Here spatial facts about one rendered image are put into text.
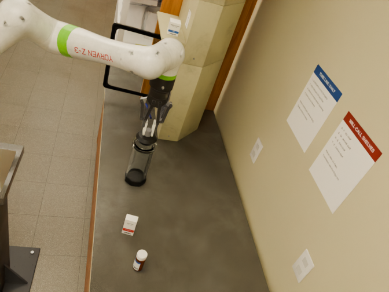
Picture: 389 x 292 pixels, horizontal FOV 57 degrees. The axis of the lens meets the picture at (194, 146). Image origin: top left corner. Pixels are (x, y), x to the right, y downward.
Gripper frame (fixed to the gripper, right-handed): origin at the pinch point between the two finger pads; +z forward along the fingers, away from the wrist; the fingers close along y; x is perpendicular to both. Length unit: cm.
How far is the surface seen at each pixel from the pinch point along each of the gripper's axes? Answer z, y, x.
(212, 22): -38, -21, -33
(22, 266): 124, 50, -7
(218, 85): 12, -49, -70
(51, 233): 126, 38, -33
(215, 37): -31, -25, -35
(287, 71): -31, -56, -15
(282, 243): 16, -57, 41
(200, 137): 31, -39, -40
